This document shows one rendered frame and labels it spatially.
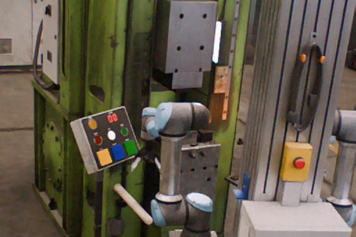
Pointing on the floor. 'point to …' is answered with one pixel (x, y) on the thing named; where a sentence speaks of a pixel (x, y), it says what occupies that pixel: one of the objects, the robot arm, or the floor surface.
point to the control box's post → (98, 202)
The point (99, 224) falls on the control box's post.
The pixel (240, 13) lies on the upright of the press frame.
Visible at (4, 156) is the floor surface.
